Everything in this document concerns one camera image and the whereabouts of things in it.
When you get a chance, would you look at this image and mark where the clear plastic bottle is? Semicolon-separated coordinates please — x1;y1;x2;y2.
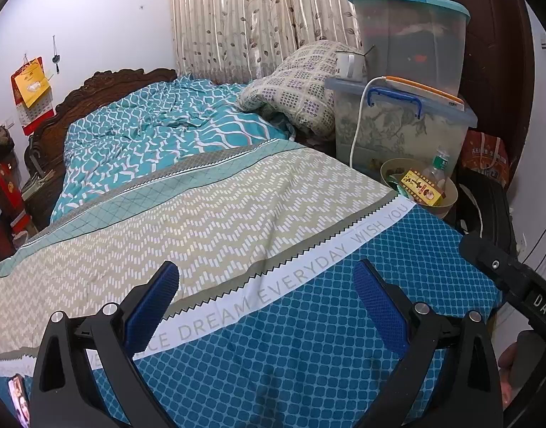
422;146;452;189

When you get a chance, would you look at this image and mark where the red gift box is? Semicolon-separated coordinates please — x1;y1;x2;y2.
0;162;27;235

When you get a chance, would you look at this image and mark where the clear blue handle storage box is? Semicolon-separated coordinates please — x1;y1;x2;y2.
325;77;479;175

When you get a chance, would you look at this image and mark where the white orange edged flat device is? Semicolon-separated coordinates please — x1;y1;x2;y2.
386;75;464;110

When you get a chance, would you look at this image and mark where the beige plastic basin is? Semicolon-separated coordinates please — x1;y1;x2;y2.
379;156;459;220

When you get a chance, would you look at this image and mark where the white enamel mug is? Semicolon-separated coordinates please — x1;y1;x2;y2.
335;50;368;82

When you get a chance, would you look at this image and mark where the leaf print curtain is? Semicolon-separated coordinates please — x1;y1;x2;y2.
168;0;364;86

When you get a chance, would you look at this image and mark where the carved wooden headboard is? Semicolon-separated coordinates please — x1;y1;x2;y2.
24;68;178;179

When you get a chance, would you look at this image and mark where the red yellow wall calendar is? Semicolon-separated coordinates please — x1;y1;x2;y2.
10;55;56;136

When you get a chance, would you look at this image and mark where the red paper gift bag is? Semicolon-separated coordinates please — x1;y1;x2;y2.
462;131;510;188

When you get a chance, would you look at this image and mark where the smartphone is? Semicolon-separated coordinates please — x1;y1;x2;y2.
7;373;31;427

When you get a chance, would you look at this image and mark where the person's right hand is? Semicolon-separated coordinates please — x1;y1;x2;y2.
497;329;536;411

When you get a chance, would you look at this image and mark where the yellow cardboard box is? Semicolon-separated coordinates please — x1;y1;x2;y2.
400;169;448;208

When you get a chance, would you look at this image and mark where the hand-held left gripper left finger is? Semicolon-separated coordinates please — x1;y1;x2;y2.
29;260;180;428

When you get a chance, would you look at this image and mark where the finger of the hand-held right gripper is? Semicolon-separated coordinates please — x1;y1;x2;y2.
459;233;530;297

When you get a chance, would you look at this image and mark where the black bag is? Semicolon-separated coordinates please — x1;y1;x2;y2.
455;172;511;244

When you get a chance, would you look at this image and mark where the clear teal lid storage tub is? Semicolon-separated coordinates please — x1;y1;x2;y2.
348;0;472;95

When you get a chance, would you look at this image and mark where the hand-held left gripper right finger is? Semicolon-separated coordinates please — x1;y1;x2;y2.
352;259;505;428

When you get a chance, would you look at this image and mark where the white cable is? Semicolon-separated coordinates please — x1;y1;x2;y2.
350;76;390;167

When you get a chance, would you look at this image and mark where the teal patterned duvet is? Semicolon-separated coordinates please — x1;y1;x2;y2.
50;76;297;224

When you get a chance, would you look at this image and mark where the patterned grey pillow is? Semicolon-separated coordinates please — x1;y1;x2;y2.
235;40;368;142

